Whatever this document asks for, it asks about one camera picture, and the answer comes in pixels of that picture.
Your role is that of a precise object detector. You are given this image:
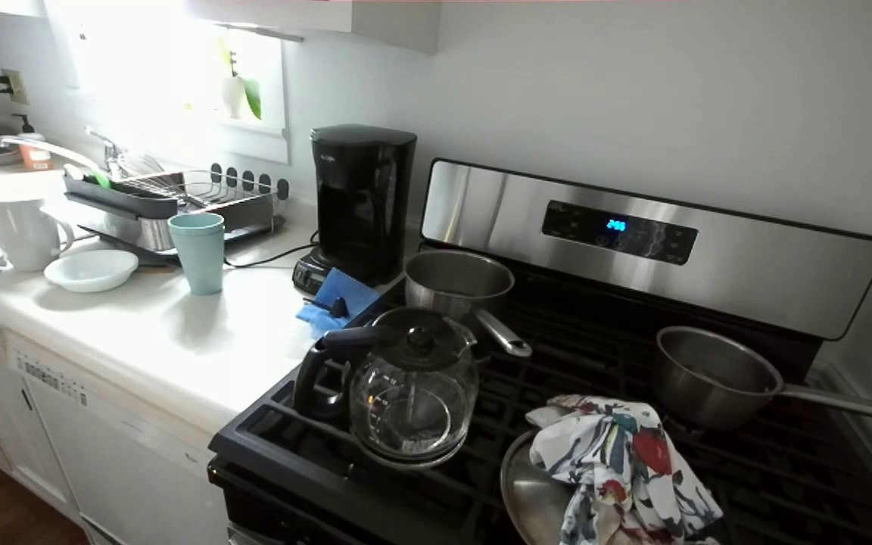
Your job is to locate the white wall outlet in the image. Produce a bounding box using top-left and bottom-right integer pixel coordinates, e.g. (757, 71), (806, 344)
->
(0, 67), (33, 110)

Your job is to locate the stainless steel stove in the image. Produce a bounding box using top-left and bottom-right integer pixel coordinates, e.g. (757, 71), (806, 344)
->
(207, 159), (872, 545)

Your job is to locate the blue cloth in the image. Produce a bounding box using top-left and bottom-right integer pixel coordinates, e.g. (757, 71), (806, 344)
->
(293, 267), (389, 340)

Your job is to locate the white dishwasher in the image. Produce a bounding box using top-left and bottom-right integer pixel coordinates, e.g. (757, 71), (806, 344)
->
(0, 329), (237, 545)

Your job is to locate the frying pan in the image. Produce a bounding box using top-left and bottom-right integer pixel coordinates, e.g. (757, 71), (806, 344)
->
(496, 431), (584, 545)

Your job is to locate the glass coffee carafe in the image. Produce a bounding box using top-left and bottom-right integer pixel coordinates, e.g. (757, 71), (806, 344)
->
(292, 305), (481, 475)

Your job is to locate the black power cord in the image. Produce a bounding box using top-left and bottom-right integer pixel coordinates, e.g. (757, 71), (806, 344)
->
(222, 233), (320, 272)

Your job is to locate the chrome faucet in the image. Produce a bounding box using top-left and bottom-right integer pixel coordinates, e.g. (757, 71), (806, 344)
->
(85, 128), (127, 181)

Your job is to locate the metal dish rack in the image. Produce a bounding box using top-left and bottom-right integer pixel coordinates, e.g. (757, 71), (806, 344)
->
(59, 163), (289, 261)

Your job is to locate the white mug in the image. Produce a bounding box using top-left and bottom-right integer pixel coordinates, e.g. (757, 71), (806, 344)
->
(0, 193), (78, 275)

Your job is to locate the white bowl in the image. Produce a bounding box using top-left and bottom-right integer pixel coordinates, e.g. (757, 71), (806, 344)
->
(44, 246), (144, 297)

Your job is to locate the floral kitchen towel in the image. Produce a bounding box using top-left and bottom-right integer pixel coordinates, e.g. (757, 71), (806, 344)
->
(522, 395), (731, 545)

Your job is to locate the black coffee maker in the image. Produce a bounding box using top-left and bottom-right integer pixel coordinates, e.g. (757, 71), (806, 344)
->
(310, 125), (421, 292)

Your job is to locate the white wall cabinet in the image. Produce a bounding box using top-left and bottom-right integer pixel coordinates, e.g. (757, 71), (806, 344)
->
(188, 0), (445, 57)

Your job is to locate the steel saucepan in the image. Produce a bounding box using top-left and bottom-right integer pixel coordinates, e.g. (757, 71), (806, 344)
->
(652, 323), (872, 437)
(399, 249), (536, 362)

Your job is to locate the white window frame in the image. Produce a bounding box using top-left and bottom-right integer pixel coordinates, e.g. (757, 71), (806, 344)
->
(46, 0), (293, 166)

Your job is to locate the panel with oval holes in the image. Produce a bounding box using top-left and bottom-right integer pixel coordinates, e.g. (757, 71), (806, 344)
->
(207, 159), (293, 204)

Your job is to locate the teal plastic cup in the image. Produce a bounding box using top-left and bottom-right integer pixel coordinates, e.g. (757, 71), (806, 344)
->
(163, 210), (230, 301)

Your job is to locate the small black round device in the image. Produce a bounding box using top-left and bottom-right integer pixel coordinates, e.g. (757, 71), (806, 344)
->
(292, 249), (345, 304)

